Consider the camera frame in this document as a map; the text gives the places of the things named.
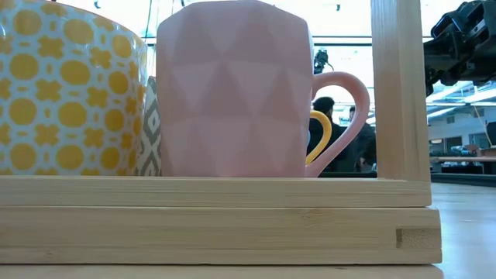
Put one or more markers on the white mug grey diamond pattern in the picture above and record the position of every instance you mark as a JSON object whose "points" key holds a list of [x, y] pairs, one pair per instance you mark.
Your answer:
{"points": [[151, 135]]}

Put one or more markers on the long wooden table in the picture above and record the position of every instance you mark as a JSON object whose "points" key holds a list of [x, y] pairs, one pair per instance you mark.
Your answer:
{"points": [[465, 159]]}

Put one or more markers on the black overhead camera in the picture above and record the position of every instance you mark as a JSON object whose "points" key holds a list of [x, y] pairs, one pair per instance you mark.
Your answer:
{"points": [[321, 58]]}

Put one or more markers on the person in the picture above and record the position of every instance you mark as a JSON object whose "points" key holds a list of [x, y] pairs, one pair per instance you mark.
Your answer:
{"points": [[366, 147], [323, 104]]}

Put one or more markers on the white mug yellow dot pattern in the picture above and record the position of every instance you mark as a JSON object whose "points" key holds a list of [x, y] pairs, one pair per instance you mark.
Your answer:
{"points": [[69, 97]]}

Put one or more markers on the wooden slatted tray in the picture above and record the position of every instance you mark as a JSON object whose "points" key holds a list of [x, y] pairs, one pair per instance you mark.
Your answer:
{"points": [[193, 217]]}

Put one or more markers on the yellow-orange faceted mug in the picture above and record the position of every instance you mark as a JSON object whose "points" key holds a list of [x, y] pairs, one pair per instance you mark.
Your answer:
{"points": [[327, 129]]}

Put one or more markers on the pink faceted mug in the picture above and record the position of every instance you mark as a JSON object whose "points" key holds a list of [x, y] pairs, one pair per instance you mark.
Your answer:
{"points": [[232, 97]]}

